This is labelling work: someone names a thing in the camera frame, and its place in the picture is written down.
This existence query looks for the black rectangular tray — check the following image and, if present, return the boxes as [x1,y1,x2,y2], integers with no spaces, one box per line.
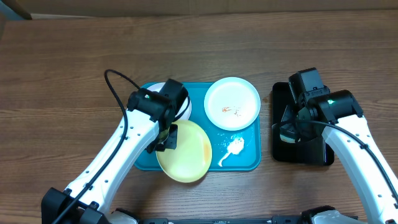
[272,82,335,166]

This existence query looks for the white foam blob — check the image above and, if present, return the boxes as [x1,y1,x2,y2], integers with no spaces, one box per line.
[218,136,244,167]

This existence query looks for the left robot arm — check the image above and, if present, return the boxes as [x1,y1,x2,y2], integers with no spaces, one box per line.
[41,79,189,223]

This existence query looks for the white plate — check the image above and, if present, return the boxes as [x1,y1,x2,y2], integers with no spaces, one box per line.
[204,77,261,131]
[147,82,192,120]

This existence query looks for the yellow-green plate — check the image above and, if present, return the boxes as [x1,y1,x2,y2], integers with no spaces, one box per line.
[156,120,213,183]

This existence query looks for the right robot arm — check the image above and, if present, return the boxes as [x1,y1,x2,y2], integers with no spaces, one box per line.
[273,68,397,223]

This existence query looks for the green yellow sponge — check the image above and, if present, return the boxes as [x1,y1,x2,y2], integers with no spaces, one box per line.
[279,124,297,143]

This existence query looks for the teal plastic tray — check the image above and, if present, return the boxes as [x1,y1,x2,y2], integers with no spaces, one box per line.
[131,82,262,172]

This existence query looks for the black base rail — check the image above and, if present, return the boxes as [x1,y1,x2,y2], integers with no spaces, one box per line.
[138,215,303,224]

